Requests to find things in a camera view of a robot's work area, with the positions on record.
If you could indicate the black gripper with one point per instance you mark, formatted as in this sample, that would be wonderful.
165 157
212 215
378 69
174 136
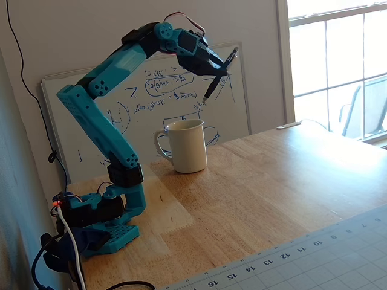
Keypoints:
209 61

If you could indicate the dark ballpoint pen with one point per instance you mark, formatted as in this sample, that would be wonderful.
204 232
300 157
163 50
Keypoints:
211 89

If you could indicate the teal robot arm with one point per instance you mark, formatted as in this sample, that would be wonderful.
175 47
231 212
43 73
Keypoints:
99 127

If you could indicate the white ceramic mug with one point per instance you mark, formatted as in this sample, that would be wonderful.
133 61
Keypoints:
187 148

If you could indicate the whiteboard with blue writing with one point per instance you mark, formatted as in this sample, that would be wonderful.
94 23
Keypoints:
69 121

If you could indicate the outdoor patio chair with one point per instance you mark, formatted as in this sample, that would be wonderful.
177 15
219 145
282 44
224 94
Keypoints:
375 102

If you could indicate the dark blue table clamp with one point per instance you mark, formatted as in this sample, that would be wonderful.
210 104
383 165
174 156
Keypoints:
87 238

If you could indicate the grey gridded cutting mat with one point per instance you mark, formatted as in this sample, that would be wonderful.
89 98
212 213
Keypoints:
317 266

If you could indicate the white window frame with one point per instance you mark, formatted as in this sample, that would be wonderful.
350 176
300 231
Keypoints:
284 60

